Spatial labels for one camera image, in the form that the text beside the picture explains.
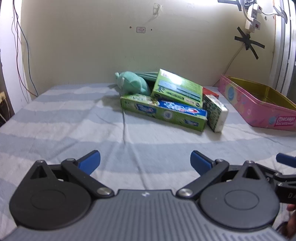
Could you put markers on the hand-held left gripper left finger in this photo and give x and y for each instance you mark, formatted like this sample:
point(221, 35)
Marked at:
point(89, 162)

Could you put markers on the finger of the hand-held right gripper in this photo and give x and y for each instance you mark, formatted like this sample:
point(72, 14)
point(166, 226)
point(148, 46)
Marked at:
point(268, 170)
point(286, 160)

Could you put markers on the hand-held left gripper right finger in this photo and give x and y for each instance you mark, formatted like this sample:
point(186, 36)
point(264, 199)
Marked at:
point(200, 162)

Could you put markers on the green patterned tissue packet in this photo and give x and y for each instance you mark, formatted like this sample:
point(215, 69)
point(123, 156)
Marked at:
point(216, 113)

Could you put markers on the pink biscuit tin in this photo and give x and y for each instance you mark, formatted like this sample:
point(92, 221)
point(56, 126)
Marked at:
point(256, 109)

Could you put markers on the green toothpaste box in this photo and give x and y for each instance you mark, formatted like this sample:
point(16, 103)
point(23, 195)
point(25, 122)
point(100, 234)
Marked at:
point(161, 111)

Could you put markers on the red cigarette box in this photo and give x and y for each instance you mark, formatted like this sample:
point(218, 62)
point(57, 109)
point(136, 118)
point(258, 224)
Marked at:
point(211, 92)

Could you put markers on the green wipes packet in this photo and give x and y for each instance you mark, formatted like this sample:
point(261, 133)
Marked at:
point(171, 92)

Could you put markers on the person's right hand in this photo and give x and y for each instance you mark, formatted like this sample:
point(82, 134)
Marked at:
point(291, 207)

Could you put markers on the striped blue bedsheet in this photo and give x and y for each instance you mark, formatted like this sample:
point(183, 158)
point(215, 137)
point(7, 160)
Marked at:
point(57, 120)

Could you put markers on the teal plush bear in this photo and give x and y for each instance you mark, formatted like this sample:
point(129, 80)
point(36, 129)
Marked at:
point(131, 83)

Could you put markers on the green zipper pouch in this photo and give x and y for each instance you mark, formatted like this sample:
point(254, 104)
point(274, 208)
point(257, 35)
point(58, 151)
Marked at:
point(149, 76)

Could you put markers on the black tape cross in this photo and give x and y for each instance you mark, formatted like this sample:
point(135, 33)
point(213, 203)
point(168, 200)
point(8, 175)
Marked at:
point(248, 41)

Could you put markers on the white power strip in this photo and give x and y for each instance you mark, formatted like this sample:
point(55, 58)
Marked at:
point(255, 10)
point(253, 25)

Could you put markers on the white door frame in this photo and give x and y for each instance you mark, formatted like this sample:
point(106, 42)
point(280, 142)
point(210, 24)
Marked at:
point(283, 58)

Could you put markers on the white wall sticker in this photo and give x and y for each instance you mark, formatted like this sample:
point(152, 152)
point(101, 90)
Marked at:
point(140, 29)

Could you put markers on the white wall hook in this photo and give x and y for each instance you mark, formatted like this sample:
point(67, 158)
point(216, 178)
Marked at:
point(157, 9)

